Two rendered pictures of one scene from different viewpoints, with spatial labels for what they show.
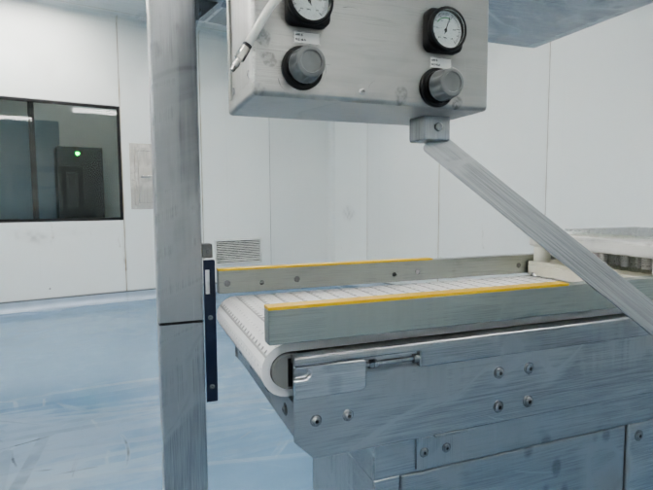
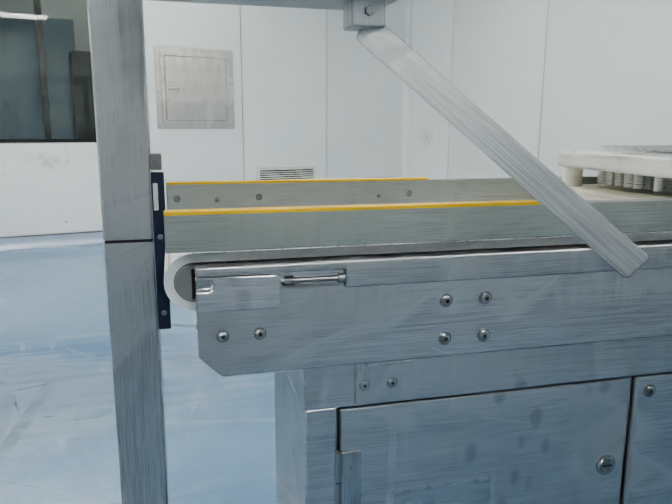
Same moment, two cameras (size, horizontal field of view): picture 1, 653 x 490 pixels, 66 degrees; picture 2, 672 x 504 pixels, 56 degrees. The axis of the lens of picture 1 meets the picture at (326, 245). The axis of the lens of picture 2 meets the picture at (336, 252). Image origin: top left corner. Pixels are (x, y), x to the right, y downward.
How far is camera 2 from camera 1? 0.16 m
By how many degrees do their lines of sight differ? 9
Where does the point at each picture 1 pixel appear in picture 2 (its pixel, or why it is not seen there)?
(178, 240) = (121, 149)
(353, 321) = (263, 232)
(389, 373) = (308, 292)
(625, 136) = not seen: outside the picture
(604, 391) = (587, 331)
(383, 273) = (365, 194)
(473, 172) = (411, 65)
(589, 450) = (580, 402)
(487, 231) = not seen: hidden behind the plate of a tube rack
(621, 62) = not seen: outside the picture
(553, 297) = (518, 217)
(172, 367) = (119, 289)
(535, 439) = (507, 383)
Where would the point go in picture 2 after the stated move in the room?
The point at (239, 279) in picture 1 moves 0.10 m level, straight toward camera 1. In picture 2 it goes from (191, 194) to (175, 205)
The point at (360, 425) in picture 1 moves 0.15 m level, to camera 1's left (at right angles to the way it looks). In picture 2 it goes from (274, 345) to (111, 338)
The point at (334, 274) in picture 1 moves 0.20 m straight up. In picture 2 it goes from (304, 193) to (303, 29)
